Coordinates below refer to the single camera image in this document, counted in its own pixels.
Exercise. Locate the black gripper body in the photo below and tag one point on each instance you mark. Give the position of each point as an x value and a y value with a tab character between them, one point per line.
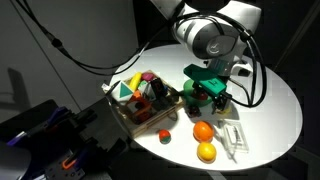
224	96

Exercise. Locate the toy orange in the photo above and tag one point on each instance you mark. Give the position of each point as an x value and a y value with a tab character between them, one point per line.
203	131

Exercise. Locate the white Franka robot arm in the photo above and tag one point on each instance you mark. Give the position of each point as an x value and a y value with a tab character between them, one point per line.
200	36

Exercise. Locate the small pale yellow toy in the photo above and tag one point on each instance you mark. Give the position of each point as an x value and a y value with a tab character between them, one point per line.
224	112

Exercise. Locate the red toy tomato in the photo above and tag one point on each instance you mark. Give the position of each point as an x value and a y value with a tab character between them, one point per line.
201	96

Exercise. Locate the green translucent bowl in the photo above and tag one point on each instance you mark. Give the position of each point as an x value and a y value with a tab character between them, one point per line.
189	97

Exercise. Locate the yellow toy lemon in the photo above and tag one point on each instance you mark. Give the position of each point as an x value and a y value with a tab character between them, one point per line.
206	152

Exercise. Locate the red toy strawberry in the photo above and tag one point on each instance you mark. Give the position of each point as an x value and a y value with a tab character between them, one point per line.
164	136

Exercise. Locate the wooden toy tray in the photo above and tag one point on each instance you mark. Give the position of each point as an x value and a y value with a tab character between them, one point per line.
150	124

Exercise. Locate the pink toy block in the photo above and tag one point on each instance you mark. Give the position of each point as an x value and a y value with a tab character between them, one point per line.
147	76

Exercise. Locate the red toy block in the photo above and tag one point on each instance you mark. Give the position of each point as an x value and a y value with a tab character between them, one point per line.
141	111

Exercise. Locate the pale green toy block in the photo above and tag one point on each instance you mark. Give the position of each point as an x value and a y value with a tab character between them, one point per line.
143	87

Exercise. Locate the orange toy block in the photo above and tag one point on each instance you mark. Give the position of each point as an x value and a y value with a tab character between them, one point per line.
136	95

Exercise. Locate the yellow toy cylinder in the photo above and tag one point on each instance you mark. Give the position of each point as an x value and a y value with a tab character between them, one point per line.
135	81

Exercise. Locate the small white toy piece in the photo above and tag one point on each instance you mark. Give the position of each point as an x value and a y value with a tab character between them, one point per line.
106	87

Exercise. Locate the clear plastic case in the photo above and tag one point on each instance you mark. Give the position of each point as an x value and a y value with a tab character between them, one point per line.
235	136

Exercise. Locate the flat metal plate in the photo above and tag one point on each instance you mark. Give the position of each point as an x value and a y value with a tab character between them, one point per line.
103	130

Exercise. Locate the perforated metal breadboard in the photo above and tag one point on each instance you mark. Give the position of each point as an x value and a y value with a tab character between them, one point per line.
56	171

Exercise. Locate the grey rounded housing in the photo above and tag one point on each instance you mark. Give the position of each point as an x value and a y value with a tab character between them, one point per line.
13	163

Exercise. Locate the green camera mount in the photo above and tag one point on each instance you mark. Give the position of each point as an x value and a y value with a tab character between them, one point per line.
206	80

